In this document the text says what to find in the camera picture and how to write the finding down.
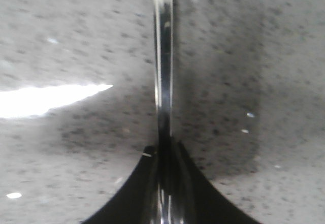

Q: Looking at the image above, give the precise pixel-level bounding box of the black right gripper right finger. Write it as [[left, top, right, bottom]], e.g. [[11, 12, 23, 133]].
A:
[[176, 142, 259, 224]]

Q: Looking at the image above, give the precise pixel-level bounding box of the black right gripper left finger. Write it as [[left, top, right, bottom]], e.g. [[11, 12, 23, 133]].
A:
[[84, 146, 155, 224]]

